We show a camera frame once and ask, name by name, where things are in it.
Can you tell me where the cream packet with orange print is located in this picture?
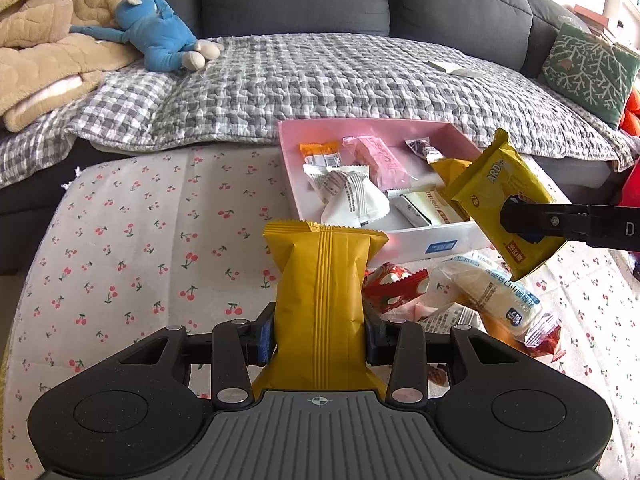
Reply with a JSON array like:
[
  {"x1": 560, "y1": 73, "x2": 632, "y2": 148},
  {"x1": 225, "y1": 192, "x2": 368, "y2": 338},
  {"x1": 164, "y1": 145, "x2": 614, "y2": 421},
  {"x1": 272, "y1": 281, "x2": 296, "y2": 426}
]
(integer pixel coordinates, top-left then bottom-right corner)
[{"x1": 425, "y1": 192, "x2": 471, "y2": 226}]

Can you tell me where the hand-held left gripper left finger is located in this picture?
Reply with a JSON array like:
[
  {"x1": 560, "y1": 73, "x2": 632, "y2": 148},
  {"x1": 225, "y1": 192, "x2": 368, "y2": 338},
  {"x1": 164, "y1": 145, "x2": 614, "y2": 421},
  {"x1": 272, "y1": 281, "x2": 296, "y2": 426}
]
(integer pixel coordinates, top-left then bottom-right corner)
[{"x1": 117, "y1": 302, "x2": 278, "y2": 408}]

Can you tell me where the clear packet with white cake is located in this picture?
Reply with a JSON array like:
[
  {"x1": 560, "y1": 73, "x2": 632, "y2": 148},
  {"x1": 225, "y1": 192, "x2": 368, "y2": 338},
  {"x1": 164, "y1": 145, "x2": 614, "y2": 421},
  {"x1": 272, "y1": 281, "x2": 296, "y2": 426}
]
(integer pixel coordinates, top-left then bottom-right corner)
[{"x1": 440, "y1": 254, "x2": 546, "y2": 343}]

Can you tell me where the stack of books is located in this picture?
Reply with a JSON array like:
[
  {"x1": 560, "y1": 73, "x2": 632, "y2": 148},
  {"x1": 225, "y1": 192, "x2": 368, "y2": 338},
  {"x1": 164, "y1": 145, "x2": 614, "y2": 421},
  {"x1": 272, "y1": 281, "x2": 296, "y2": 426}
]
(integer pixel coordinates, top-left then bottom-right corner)
[{"x1": 572, "y1": 4, "x2": 618, "y2": 43}]

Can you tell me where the large white snack packet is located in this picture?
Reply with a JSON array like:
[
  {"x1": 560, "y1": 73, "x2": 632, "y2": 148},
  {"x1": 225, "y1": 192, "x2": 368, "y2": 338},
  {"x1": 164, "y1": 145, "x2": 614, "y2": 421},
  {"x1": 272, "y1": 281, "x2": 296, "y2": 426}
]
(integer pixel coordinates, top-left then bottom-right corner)
[{"x1": 320, "y1": 170, "x2": 391, "y2": 228}]

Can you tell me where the green branch-pattern cushion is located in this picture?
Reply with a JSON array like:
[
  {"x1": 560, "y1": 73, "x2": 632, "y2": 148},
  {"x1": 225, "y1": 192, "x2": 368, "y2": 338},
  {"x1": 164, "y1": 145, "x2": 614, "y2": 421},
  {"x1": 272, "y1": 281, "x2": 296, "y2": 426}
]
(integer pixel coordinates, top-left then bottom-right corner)
[{"x1": 542, "y1": 22, "x2": 640, "y2": 131}]

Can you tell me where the silver chocolate packet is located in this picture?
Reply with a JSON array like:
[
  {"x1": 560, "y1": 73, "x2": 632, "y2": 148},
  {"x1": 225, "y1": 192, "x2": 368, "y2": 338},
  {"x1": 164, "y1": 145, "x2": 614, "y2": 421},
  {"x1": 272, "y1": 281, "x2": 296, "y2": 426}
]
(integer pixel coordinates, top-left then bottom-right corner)
[{"x1": 404, "y1": 138, "x2": 443, "y2": 163}]

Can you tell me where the red plastic stool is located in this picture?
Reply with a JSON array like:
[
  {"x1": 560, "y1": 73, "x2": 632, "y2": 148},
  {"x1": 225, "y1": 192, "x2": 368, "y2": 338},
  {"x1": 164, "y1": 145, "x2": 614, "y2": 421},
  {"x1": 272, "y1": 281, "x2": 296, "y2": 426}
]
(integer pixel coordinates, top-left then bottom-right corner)
[{"x1": 617, "y1": 157, "x2": 640, "y2": 208}]

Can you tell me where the grey checked blanket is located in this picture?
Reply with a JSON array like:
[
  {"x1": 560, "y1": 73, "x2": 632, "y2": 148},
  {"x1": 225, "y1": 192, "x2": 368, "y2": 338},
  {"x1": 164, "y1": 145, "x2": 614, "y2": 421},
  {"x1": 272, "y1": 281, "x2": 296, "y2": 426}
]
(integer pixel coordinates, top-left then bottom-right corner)
[{"x1": 0, "y1": 34, "x2": 633, "y2": 188}]

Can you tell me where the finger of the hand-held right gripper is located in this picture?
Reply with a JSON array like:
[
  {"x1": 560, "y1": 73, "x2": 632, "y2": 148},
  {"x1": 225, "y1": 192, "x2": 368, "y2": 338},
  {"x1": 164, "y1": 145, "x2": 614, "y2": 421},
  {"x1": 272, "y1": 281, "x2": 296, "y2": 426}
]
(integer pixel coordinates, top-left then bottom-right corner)
[{"x1": 501, "y1": 196, "x2": 589, "y2": 247}]

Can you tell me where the cherry print tablecloth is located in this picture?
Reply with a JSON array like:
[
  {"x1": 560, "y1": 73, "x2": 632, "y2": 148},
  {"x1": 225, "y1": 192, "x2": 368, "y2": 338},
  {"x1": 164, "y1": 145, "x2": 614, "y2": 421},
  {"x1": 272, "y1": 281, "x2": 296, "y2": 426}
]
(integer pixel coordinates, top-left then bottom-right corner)
[{"x1": 0, "y1": 145, "x2": 640, "y2": 480}]

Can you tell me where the white tissue pack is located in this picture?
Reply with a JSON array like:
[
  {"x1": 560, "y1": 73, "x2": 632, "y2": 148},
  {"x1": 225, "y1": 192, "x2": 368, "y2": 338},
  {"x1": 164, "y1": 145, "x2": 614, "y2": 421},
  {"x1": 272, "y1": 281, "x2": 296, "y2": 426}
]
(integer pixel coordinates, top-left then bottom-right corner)
[{"x1": 427, "y1": 59, "x2": 483, "y2": 78}]

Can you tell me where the flat white printed snack packet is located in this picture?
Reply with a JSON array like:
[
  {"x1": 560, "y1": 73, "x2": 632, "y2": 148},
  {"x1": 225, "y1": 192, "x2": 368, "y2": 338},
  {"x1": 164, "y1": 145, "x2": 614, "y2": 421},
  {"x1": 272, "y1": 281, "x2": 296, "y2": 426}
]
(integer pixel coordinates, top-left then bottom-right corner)
[{"x1": 420, "y1": 302, "x2": 481, "y2": 336}]

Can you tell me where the small white snack packet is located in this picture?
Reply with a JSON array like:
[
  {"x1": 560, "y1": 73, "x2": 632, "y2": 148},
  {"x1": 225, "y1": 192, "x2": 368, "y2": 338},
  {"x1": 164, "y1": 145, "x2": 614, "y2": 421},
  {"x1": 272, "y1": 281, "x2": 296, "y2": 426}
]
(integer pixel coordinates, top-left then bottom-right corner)
[{"x1": 302, "y1": 162, "x2": 333, "y2": 206}]

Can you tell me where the blue plush toy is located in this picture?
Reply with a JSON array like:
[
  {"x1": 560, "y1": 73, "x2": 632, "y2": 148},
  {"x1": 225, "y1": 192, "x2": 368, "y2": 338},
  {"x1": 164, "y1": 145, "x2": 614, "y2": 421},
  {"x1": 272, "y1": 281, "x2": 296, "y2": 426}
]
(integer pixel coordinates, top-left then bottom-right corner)
[{"x1": 69, "y1": 0, "x2": 226, "y2": 75}]

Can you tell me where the beige quilted blanket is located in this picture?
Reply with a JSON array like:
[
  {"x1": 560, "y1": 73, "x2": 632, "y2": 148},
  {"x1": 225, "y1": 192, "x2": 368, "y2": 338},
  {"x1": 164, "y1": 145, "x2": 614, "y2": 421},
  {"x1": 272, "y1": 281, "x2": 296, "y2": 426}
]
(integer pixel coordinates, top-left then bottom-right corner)
[{"x1": 0, "y1": 0, "x2": 138, "y2": 133}]

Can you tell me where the pink cardboard box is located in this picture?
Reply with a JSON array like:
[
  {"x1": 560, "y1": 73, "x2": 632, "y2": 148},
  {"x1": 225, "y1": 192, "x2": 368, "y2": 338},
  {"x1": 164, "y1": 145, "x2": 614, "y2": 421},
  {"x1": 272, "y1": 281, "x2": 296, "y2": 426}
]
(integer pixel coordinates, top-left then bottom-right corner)
[{"x1": 277, "y1": 119, "x2": 496, "y2": 263}]

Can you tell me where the yellow snack packet red print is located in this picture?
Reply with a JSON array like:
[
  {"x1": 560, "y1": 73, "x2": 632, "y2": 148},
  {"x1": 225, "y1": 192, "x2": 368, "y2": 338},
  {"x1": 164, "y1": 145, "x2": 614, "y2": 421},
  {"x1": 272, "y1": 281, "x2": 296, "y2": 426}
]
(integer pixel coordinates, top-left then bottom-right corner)
[{"x1": 430, "y1": 157, "x2": 473, "y2": 196}]

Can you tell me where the beige woven sofa throw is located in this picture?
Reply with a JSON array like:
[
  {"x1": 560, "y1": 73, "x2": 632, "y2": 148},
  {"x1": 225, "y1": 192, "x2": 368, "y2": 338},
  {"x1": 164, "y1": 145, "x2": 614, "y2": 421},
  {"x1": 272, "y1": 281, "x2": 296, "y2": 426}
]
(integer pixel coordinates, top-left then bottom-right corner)
[{"x1": 492, "y1": 57, "x2": 638, "y2": 171}]

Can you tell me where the pink snack packet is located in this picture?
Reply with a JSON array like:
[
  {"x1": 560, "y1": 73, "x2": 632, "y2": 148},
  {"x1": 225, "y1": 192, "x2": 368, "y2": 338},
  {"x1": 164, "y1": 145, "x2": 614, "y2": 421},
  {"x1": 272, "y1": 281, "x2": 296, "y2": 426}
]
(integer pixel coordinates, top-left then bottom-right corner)
[{"x1": 342, "y1": 136, "x2": 407, "y2": 191}]

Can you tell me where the plain mustard snack packet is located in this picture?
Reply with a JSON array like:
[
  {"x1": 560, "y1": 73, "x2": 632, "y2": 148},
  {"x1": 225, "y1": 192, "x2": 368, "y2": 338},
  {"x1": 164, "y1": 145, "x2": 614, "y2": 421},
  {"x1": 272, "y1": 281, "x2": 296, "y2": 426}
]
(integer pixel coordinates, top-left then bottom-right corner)
[{"x1": 262, "y1": 220, "x2": 390, "y2": 392}]

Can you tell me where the orange cushion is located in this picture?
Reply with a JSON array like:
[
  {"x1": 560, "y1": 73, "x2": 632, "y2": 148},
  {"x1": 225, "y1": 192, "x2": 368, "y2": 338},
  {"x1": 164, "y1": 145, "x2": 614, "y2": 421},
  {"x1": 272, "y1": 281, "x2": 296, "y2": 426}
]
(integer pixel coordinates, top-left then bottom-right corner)
[{"x1": 619, "y1": 87, "x2": 640, "y2": 137}]

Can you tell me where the yellow snack packet dark label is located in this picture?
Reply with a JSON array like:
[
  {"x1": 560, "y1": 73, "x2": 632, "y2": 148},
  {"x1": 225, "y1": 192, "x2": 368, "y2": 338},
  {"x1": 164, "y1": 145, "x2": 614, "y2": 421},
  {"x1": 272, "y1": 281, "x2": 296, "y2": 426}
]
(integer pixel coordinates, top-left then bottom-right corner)
[{"x1": 445, "y1": 129, "x2": 568, "y2": 281}]

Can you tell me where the orange snack packet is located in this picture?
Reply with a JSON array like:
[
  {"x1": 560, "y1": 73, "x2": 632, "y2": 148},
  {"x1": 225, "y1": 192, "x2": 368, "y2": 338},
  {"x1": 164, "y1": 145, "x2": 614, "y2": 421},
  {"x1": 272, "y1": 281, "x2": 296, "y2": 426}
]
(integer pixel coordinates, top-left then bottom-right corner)
[{"x1": 299, "y1": 141, "x2": 343, "y2": 167}]

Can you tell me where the cream snack packet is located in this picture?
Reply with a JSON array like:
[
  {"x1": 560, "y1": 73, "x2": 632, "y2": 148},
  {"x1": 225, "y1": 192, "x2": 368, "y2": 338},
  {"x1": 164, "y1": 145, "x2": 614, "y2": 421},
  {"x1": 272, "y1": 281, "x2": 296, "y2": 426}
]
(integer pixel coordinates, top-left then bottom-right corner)
[{"x1": 390, "y1": 190, "x2": 436, "y2": 228}]

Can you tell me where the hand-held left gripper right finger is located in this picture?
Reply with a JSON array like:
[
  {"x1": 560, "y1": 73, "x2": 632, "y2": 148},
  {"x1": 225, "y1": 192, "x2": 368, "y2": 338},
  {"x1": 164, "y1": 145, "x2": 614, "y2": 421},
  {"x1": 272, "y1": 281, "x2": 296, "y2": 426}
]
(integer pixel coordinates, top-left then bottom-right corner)
[{"x1": 364, "y1": 305, "x2": 523, "y2": 406}]

